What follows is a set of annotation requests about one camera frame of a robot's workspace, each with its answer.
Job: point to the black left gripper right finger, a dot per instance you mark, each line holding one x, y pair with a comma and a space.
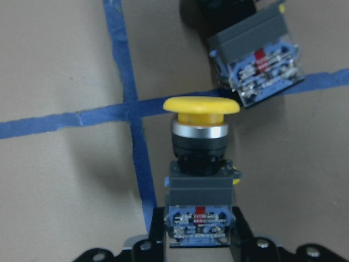
245, 246

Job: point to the green button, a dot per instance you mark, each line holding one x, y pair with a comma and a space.
249, 45

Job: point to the yellow button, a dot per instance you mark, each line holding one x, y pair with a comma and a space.
201, 181

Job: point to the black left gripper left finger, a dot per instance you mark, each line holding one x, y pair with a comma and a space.
153, 248

